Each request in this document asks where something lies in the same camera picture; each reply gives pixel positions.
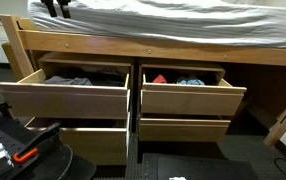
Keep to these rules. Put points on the grey striped mattress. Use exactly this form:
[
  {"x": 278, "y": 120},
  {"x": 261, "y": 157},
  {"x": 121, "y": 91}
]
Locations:
[{"x": 195, "y": 21}]

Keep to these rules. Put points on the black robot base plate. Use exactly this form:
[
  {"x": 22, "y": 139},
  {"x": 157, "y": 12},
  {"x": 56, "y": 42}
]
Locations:
[{"x": 59, "y": 162}]

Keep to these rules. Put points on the blue cloth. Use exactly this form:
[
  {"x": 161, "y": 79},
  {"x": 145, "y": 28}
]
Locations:
[{"x": 189, "y": 81}]

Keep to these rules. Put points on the red cloth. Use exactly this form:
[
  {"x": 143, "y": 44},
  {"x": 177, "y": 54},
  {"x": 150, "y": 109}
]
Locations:
[{"x": 160, "y": 79}]

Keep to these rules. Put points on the wooden bed frame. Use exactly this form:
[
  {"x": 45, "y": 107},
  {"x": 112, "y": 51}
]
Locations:
[{"x": 266, "y": 64}]

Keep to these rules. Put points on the white sticker on box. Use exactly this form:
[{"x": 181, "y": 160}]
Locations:
[{"x": 177, "y": 178}]

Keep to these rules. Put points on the orange handled clamp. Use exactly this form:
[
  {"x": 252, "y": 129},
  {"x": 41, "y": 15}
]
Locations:
[{"x": 40, "y": 143}]

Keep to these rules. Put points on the grey garment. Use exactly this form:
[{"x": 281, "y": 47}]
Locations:
[{"x": 68, "y": 81}]

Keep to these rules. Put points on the black box on floor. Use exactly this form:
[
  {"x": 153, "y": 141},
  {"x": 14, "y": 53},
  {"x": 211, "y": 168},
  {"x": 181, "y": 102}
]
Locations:
[{"x": 162, "y": 166}]

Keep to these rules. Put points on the wooden drawer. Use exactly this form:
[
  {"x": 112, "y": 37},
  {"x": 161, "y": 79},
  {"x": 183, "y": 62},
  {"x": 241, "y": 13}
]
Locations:
[
  {"x": 30, "y": 97},
  {"x": 102, "y": 141},
  {"x": 182, "y": 130},
  {"x": 222, "y": 99}
]

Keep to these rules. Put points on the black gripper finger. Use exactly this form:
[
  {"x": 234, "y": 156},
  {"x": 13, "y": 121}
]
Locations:
[
  {"x": 64, "y": 7},
  {"x": 50, "y": 6}
]

